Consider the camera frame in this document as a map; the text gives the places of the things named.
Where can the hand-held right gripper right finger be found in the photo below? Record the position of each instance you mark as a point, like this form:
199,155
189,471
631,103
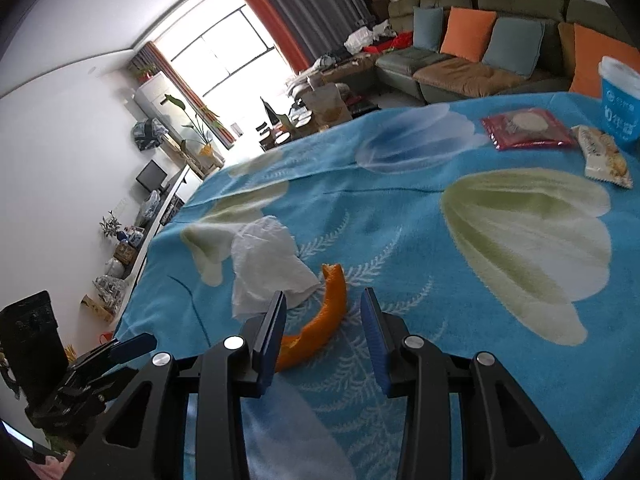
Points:
374,342

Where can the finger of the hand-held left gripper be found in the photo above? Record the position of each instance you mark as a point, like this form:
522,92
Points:
131,347

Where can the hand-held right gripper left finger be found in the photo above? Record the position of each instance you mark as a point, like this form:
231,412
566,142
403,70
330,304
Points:
270,342

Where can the orange peel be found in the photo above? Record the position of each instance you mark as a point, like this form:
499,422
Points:
334,300

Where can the white tissue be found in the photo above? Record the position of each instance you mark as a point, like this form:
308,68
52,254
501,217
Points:
267,265

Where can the blue floral blanket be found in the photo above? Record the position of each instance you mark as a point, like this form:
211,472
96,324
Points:
410,230

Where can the flower vase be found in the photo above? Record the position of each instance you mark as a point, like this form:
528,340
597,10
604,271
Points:
112,227

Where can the white television cabinet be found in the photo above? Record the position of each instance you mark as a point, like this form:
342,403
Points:
165,210

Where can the black television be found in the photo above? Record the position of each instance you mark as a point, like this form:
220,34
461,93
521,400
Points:
151,176

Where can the fan under black cover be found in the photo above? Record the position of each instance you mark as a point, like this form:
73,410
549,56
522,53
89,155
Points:
148,134

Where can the green potted plant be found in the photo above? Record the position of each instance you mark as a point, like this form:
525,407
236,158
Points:
197,125

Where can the cluttered coffee table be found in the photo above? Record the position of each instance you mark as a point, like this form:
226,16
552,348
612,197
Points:
325,110

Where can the white standing air conditioner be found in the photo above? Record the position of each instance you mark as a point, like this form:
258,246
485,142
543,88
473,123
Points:
160,97

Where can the red snack packet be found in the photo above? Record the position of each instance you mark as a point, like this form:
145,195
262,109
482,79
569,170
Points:
527,130

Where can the olive green sofa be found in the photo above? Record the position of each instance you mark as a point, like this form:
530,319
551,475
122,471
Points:
400,67

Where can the brown seat mat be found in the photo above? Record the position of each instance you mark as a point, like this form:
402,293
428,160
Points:
475,77

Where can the beige snack packet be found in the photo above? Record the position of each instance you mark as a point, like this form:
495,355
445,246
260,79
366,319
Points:
602,157

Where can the red cloth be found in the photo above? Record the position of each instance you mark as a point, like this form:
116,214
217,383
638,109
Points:
392,42

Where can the pile of clothes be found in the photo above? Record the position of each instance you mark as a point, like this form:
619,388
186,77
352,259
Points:
357,40

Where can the small blue cushion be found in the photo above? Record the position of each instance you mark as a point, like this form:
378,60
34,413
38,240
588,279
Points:
427,30

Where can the orange cushion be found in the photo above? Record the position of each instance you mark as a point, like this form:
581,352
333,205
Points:
595,60
467,35

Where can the large blue cushion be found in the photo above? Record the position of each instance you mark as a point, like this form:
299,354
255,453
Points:
512,47

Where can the blue and white cup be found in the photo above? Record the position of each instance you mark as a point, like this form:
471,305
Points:
620,105

